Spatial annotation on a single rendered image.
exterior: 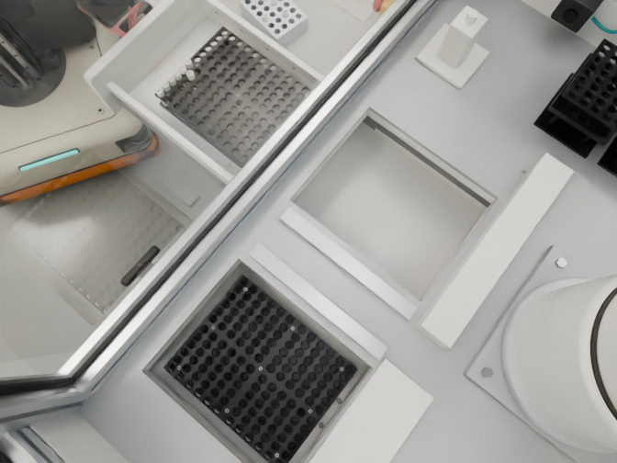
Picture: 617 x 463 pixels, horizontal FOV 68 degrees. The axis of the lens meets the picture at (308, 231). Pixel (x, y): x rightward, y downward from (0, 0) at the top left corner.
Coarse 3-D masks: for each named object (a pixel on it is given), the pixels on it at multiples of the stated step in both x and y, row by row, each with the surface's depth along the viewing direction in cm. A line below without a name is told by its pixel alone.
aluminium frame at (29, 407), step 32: (416, 0) 72; (384, 32) 70; (352, 96) 71; (320, 128) 68; (288, 160) 66; (256, 192) 64; (224, 224) 63; (192, 256) 62; (160, 288) 60; (128, 320) 59; (96, 352) 58; (128, 352) 61; (32, 384) 48; (64, 384) 55; (96, 384) 60; (0, 416) 43; (32, 416) 50; (0, 448) 46; (32, 448) 48
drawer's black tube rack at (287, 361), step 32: (256, 288) 73; (224, 320) 68; (256, 320) 71; (288, 320) 72; (224, 352) 67; (256, 352) 67; (288, 352) 67; (320, 352) 67; (192, 384) 69; (224, 384) 69; (256, 384) 69; (288, 384) 69; (320, 384) 69; (224, 416) 65; (256, 416) 65; (288, 416) 65; (320, 416) 65; (288, 448) 64
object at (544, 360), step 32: (544, 256) 66; (544, 288) 63; (576, 288) 55; (608, 288) 48; (512, 320) 62; (544, 320) 55; (576, 320) 48; (608, 320) 44; (480, 352) 62; (512, 352) 60; (544, 352) 53; (576, 352) 47; (608, 352) 43; (480, 384) 61; (512, 384) 59; (544, 384) 53; (576, 384) 47; (608, 384) 43; (544, 416) 58; (576, 416) 50; (608, 416) 44; (576, 448) 58; (608, 448) 57
